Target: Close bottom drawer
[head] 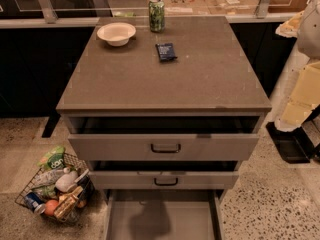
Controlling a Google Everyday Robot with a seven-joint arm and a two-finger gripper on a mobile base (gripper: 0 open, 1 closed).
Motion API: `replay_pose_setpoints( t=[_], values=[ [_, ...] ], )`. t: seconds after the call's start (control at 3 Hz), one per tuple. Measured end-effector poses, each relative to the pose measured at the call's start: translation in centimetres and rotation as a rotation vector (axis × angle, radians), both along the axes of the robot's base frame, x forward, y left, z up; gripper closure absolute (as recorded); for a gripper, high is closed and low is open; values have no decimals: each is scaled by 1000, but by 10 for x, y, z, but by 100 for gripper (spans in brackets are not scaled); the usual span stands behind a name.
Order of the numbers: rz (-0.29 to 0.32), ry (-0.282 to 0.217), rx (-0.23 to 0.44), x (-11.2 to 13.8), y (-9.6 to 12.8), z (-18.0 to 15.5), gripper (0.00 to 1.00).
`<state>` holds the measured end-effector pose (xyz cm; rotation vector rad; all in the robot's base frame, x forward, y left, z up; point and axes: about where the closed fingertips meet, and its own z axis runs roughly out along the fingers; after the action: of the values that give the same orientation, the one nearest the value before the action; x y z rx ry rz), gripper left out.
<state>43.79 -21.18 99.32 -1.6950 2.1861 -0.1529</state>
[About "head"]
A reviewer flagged brown snack box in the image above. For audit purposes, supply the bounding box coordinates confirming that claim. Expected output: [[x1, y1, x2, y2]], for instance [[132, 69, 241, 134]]
[[54, 186, 83, 221]]

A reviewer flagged black floor tray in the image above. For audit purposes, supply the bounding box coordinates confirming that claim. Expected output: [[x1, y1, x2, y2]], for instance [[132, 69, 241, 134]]
[[266, 122, 316, 164]]

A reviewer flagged grey top drawer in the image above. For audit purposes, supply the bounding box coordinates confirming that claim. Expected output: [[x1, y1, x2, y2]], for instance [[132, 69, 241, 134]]
[[69, 116, 258, 162]]

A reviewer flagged orange fruit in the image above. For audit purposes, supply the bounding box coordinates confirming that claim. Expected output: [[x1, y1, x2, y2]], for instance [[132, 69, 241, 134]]
[[44, 200, 59, 216]]

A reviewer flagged white bowl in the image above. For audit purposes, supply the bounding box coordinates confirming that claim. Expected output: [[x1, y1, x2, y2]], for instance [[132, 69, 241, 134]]
[[97, 23, 136, 47]]

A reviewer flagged green soda can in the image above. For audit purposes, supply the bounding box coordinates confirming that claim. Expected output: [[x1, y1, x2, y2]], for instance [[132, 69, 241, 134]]
[[148, 0, 165, 32]]

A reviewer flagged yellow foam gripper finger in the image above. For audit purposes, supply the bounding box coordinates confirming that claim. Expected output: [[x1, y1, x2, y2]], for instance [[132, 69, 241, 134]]
[[275, 61, 320, 132]]

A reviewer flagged wire basket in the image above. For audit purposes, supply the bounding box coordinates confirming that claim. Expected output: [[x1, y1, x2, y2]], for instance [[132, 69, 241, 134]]
[[15, 153, 94, 224]]

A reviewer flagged grey drawer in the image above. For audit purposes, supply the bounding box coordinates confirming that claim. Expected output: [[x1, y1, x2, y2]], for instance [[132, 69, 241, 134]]
[[89, 161, 239, 190], [69, 116, 258, 162], [102, 190, 225, 240]]

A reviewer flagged grey bottom drawer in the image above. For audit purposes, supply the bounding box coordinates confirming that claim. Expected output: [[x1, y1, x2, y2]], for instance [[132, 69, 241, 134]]
[[102, 190, 225, 240]]

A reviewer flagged grey drawer cabinet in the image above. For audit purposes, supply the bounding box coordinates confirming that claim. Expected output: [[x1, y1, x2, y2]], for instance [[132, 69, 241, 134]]
[[55, 15, 273, 240]]

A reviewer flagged dark blue snack packet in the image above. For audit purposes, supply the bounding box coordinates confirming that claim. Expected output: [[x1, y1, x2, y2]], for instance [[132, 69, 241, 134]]
[[155, 43, 177, 62]]

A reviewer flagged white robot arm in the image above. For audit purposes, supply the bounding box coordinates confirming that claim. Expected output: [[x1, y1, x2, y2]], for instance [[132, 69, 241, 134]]
[[275, 0, 320, 132]]

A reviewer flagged white plastic bottle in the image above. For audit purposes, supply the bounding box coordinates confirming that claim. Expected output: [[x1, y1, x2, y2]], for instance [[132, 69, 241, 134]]
[[55, 171, 78, 192]]

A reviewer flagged green chip bag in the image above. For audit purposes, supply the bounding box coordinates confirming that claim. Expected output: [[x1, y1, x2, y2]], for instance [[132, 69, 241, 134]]
[[37, 146, 65, 170]]

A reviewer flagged grey middle drawer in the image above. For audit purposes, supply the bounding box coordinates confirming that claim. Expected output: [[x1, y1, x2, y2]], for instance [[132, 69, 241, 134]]
[[89, 161, 239, 190]]

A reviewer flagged blue soda can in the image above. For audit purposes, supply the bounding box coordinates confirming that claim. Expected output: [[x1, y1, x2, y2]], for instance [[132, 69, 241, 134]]
[[24, 192, 45, 215]]

